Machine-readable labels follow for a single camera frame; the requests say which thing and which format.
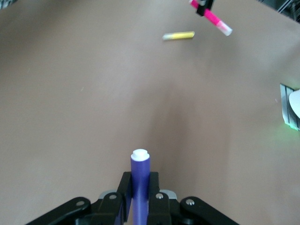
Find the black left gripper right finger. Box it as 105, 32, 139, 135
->
147, 172, 240, 225

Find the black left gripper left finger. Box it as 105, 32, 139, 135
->
24, 172, 132, 225

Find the pink highlighter pen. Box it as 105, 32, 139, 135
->
189, 0, 233, 37

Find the purple highlighter pen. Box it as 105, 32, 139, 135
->
130, 149, 150, 225

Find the yellow highlighter pen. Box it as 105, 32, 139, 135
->
162, 31, 195, 42

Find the aluminium frame structure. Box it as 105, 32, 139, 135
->
264, 0, 300, 24

